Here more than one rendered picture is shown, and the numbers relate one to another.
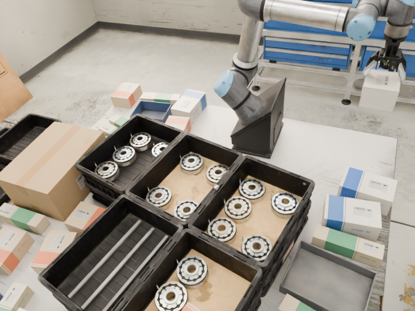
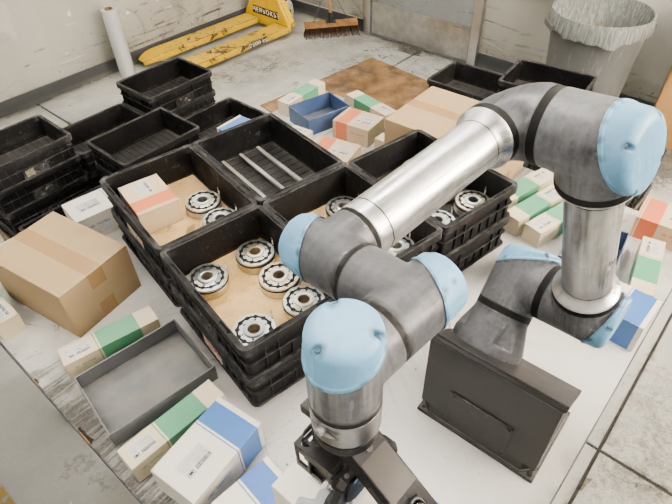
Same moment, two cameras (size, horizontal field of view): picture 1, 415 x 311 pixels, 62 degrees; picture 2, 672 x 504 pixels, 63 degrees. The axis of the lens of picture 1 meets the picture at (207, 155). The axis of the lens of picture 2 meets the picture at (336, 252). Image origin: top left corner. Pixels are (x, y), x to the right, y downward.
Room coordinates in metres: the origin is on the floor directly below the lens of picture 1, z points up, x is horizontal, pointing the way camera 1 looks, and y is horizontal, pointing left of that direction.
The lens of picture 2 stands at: (1.14, -0.99, 1.84)
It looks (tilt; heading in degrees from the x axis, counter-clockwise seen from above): 43 degrees down; 103
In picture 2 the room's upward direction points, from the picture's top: 2 degrees counter-clockwise
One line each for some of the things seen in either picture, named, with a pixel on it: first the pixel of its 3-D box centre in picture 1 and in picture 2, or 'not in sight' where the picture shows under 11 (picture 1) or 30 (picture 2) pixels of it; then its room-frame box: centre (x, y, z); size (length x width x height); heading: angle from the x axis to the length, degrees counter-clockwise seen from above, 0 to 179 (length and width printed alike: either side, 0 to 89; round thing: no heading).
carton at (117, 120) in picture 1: (127, 127); (556, 220); (1.53, 0.42, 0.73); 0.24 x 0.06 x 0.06; 46
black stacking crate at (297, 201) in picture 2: (188, 182); (349, 234); (0.93, 0.09, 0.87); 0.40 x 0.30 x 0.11; 140
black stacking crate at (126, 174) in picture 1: (134, 158); (428, 190); (1.13, 0.32, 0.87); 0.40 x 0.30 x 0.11; 140
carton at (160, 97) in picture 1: (161, 100); (644, 272); (1.75, 0.23, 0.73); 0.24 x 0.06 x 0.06; 71
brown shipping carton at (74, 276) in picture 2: not in sight; (66, 271); (0.17, -0.10, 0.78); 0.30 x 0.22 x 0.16; 160
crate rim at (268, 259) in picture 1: (253, 205); (252, 271); (0.74, -0.14, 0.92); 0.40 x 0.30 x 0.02; 140
